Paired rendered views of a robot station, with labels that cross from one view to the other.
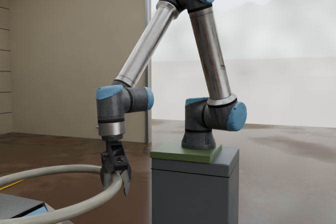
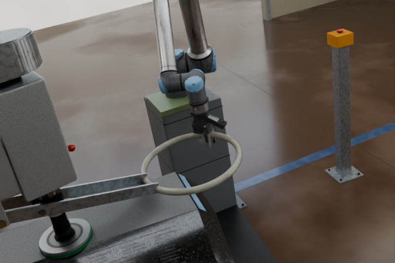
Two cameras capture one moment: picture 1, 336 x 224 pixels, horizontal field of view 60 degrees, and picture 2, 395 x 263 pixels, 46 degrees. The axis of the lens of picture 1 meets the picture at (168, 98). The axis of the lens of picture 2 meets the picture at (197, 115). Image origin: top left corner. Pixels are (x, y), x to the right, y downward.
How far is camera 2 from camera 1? 1.81 m
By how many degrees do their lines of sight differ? 44
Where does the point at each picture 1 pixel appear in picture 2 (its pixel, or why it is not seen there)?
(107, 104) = (202, 93)
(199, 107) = (181, 61)
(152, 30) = (167, 20)
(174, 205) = (188, 142)
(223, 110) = (207, 59)
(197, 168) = not seen: hidden behind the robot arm
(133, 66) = (172, 55)
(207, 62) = (195, 28)
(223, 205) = not seen: hidden behind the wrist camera
